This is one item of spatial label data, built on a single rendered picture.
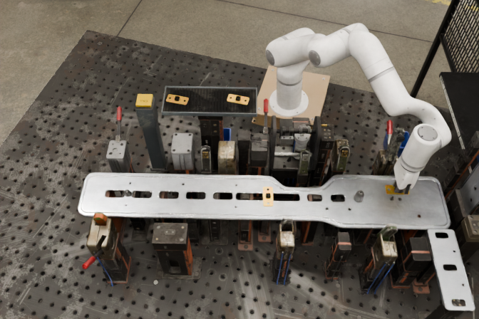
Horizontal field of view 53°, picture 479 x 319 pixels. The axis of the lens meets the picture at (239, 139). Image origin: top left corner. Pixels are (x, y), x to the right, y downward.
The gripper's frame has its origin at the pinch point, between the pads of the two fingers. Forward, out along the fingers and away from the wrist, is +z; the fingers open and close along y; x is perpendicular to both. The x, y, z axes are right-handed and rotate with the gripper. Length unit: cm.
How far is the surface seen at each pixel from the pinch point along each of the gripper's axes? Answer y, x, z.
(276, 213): 7.2, -43.6, 9.6
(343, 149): -15.5, -18.3, -0.6
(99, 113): -64, -130, 40
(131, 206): 5, -98, 10
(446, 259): 23.5, 14.8, 9.5
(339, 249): 20.1, -21.7, 10.8
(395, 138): -15.7, -0.8, -7.7
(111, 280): 24, -107, 35
